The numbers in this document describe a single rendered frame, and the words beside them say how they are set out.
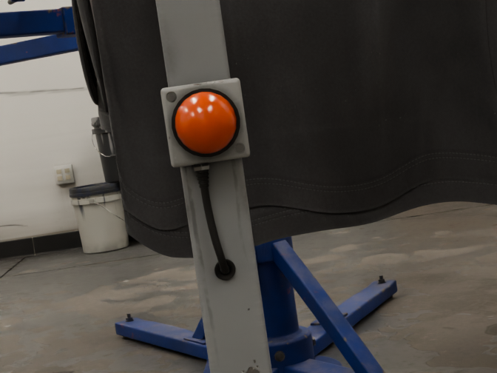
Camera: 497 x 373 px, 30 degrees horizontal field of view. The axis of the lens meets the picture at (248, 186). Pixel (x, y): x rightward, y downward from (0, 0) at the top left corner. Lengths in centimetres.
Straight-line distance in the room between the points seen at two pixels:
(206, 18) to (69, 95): 497
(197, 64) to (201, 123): 6
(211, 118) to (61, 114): 502
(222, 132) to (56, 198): 504
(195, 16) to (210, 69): 3
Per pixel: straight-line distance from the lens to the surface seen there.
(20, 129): 560
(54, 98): 557
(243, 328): 60
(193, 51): 59
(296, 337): 223
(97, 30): 88
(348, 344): 204
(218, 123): 55
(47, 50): 251
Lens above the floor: 65
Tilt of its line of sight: 4 degrees down
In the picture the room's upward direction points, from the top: 8 degrees counter-clockwise
